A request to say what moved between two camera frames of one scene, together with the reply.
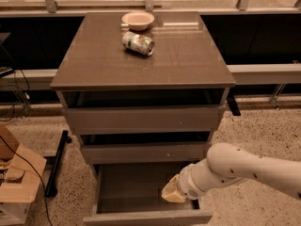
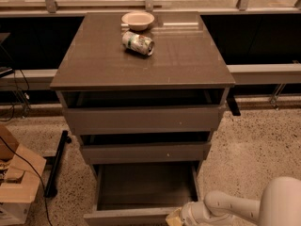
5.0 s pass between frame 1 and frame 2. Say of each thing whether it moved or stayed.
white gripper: moved
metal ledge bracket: stayed
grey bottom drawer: stayed
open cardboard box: stayed
